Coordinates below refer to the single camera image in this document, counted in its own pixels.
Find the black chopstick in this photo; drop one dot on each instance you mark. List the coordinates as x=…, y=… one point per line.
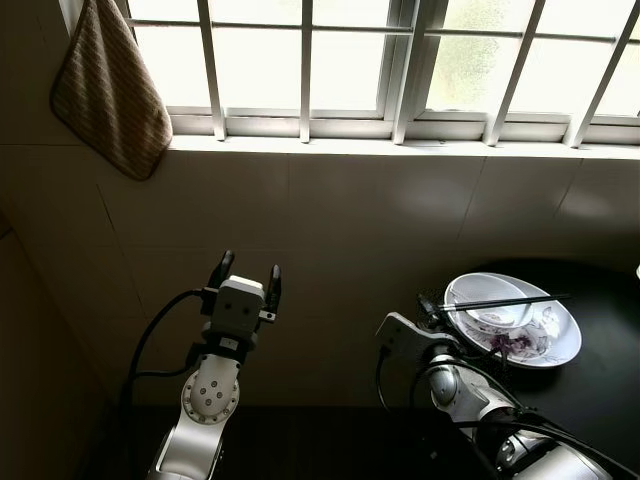
x=500, y=299
x=520, y=300

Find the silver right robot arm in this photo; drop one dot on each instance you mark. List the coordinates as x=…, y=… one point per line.
x=465, y=395

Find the small white bowl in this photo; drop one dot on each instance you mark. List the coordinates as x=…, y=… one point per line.
x=480, y=290

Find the large white floral plate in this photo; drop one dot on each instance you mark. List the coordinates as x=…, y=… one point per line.
x=555, y=345

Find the white framed frosted window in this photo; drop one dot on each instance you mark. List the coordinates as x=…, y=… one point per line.
x=300, y=128

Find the brown striped hanging towel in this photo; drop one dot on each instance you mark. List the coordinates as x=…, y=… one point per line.
x=110, y=90

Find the white window security grille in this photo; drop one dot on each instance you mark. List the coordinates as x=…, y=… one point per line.
x=306, y=60

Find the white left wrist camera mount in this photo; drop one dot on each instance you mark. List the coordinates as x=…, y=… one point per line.
x=238, y=305

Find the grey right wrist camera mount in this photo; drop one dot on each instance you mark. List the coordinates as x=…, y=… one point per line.
x=405, y=335

